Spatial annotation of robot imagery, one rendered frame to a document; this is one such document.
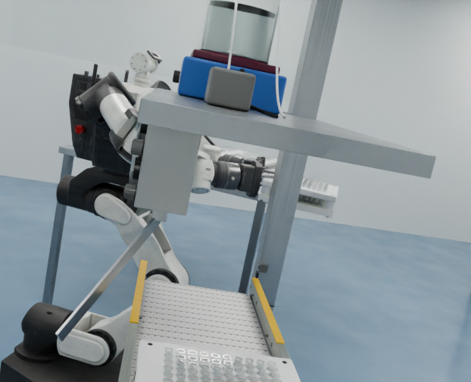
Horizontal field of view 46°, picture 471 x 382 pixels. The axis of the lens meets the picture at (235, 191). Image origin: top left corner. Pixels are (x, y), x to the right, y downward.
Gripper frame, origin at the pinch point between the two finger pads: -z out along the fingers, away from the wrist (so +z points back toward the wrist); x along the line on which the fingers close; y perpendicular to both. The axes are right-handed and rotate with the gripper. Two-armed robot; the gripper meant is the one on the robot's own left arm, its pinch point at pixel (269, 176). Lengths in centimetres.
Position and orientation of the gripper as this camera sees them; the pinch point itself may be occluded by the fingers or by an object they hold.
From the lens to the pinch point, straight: 196.8
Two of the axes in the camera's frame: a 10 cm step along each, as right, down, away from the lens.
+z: -9.3, -2.2, 3.0
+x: -1.8, 9.7, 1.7
